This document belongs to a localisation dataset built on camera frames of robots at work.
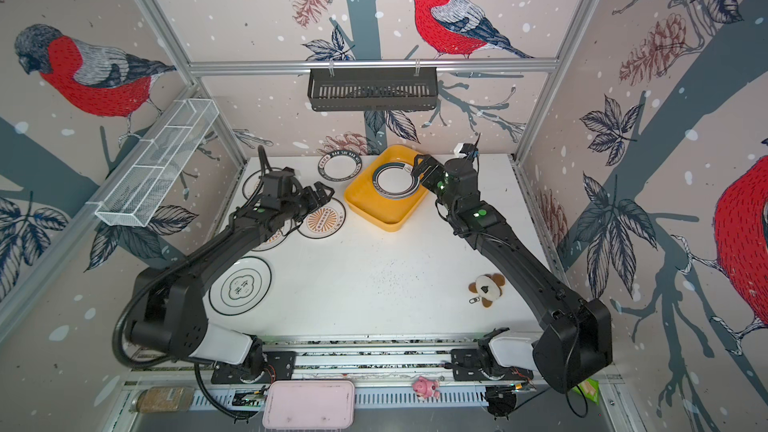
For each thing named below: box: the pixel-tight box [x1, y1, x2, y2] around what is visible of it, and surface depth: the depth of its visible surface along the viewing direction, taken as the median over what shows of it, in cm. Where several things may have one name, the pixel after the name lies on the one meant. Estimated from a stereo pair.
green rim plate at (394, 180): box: [372, 162, 420, 200], surface depth 113 cm
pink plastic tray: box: [262, 380, 355, 431], surface depth 68 cm
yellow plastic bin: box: [344, 144, 428, 232], surface depth 108 cm
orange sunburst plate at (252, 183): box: [242, 169, 264, 200], surface depth 116 cm
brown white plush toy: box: [468, 273, 506, 308], surface depth 87 cm
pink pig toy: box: [412, 376, 441, 401], surface depth 70 cm
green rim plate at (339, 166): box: [317, 150, 363, 183], surface depth 121 cm
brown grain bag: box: [131, 387, 195, 413], surface depth 67 cm
